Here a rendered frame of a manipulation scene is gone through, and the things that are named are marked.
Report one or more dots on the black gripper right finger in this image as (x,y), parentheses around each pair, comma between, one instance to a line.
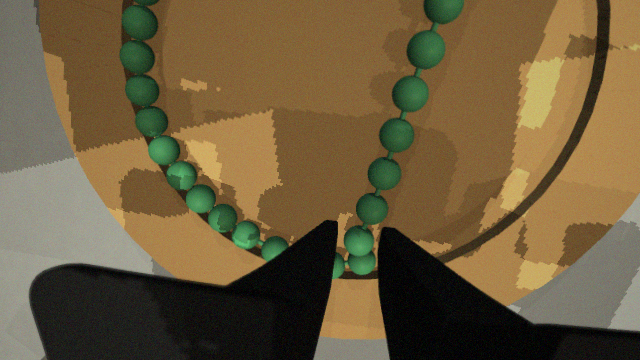
(431,313)

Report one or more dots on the tan round board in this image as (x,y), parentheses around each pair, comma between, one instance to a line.
(525,155)

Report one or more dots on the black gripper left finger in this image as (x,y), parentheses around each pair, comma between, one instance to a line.
(90,312)

